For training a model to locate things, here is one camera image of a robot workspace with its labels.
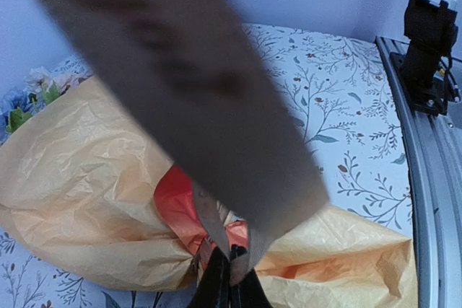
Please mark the green leafy fake stem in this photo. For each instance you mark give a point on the green leafy fake stem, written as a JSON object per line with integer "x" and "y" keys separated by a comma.
{"x": 39, "y": 101}

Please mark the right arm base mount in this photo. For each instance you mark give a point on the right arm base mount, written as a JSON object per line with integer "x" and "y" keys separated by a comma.
{"x": 424, "y": 70}

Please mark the yellow wrapping paper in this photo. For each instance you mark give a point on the yellow wrapping paper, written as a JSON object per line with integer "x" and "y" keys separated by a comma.
{"x": 79, "y": 227}

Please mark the blue fake flower stem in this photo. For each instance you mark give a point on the blue fake flower stem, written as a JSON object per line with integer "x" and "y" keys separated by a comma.
{"x": 13, "y": 99}

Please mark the front aluminium rail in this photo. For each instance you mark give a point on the front aluminium rail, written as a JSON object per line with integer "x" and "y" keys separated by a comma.
{"x": 433, "y": 149}

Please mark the cream rose fake stem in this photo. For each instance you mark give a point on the cream rose fake stem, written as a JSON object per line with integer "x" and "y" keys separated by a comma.
{"x": 37, "y": 78}

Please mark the tan raffia ribbon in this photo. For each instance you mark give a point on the tan raffia ribbon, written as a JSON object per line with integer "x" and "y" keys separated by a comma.
{"x": 187, "y": 73}

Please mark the orange wrapping paper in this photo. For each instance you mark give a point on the orange wrapping paper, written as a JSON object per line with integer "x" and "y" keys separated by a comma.
{"x": 173, "y": 198}

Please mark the floral patterned tablecloth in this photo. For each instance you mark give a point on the floral patterned tablecloth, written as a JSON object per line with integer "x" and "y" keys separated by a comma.
{"x": 335, "y": 88}

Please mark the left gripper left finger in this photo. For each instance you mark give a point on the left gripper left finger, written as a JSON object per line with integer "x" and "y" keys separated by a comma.
{"x": 213, "y": 289}

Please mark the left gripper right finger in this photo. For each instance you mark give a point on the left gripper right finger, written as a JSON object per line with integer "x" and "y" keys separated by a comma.
{"x": 248, "y": 293}

